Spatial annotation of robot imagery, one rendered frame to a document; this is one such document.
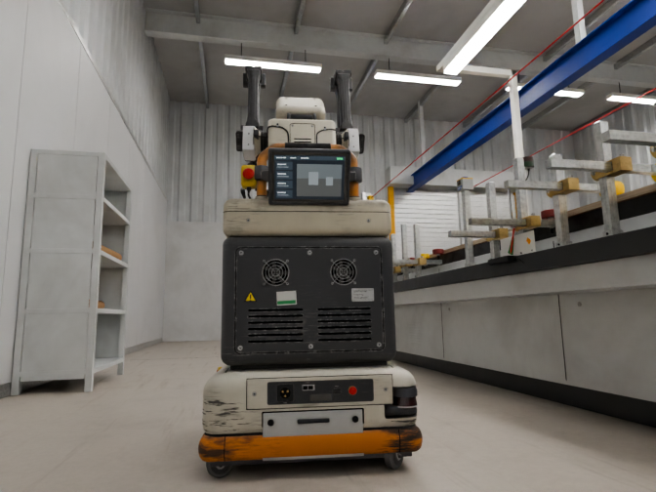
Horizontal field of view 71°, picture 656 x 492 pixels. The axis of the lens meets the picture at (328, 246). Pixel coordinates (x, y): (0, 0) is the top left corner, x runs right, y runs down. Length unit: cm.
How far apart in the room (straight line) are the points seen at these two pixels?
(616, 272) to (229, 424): 140
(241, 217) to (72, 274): 204
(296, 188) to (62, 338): 224
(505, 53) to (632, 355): 759
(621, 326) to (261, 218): 151
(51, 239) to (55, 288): 31
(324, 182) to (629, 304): 133
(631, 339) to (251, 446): 151
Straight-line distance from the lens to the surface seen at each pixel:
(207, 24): 798
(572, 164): 182
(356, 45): 817
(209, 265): 962
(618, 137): 161
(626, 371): 222
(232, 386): 135
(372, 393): 137
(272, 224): 144
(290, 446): 137
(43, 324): 338
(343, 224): 145
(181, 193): 993
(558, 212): 212
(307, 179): 143
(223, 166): 1008
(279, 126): 191
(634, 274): 187
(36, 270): 342
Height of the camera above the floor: 44
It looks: 9 degrees up
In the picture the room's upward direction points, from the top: 1 degrees counter-clockwise
